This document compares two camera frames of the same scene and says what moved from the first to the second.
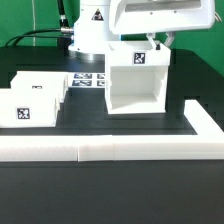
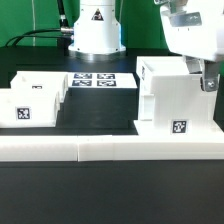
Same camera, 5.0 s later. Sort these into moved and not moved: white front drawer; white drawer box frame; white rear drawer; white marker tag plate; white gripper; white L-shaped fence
Moved: white gripper; white drawer box frame
Not moved: white rear drawer; white front drawer; white L-shaped fence; white marker tag plate
